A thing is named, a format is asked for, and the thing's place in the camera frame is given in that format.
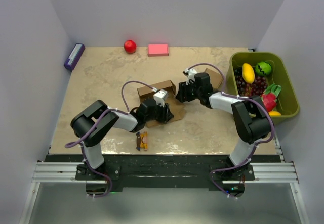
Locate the aluminium rail frame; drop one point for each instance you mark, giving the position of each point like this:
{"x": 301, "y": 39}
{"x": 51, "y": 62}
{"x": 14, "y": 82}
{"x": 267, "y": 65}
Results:
{"x": 274, "y": 196}

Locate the olive green plastic bin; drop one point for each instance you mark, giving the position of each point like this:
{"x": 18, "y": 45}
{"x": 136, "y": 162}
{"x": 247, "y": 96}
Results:
{"x": 287, "y": 103}

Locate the small folded cardboard box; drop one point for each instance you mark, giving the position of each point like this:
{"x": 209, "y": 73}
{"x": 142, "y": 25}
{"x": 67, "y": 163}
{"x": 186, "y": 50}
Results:
{"x": 216, "y": 79}

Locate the small snack wrapper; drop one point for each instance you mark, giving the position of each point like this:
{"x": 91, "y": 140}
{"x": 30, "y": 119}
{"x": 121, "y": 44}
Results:
{"x": 141, "y": 141}

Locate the green round fruit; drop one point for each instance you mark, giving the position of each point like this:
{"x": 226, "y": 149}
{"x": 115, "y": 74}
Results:
{"x": 263, "y": 68}

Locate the red apple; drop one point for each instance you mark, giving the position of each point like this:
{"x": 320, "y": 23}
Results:
{"x": 130, "y": 46}

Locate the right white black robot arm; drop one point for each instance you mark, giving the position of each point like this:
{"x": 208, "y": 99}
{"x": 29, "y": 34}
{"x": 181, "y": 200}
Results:
{"x": 253, "y": 123}

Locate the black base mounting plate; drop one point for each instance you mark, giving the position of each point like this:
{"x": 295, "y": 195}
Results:
{"x": 158, "y": 171}

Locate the large brown cardboard box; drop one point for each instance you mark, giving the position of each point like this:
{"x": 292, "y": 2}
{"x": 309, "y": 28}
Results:
{"x": 176, "y": 107}

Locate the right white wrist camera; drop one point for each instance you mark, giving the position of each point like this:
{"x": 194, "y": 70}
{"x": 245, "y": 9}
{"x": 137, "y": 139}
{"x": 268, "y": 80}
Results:
{"x": 190, "y": 74}

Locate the yellow mango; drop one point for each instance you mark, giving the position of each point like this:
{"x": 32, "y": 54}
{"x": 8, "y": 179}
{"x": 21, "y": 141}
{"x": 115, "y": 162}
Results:
{"x": 248, "y": 73}

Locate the red dragon fruit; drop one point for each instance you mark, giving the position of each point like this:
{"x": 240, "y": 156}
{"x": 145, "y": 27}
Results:
{"x": 270, "y": 96}

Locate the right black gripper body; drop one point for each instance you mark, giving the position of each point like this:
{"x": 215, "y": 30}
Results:
{"x": 191, "y": 92}

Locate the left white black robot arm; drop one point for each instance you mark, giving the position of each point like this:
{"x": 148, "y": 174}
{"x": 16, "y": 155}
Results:
{"x": 94, "y": 123}

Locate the purple grapes bunch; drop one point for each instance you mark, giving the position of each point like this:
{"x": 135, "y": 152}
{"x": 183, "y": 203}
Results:
{"x": 245, "y": 89}

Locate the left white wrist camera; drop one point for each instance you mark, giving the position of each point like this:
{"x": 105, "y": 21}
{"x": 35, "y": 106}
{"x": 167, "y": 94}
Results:
{"x": 160, "y": 97}

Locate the orange fruit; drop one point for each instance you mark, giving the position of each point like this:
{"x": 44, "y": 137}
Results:
{"x": 274, "y": 113}

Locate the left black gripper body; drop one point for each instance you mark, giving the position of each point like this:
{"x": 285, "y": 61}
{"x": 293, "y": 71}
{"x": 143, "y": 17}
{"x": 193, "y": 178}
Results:
{"x": 159, "y": 114}

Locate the pink rectangular box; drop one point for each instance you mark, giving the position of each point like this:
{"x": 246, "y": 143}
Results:
{"x": 156, "y": 50}

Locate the purple blue box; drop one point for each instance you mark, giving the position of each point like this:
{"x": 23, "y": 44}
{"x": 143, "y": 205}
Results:
{"x": 74, "y": 56}

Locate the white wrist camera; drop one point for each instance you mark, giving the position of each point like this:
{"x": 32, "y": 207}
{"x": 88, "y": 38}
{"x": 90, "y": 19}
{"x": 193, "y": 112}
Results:
{"x": 160, "y": 97}
{"x": 190, "y": 74}

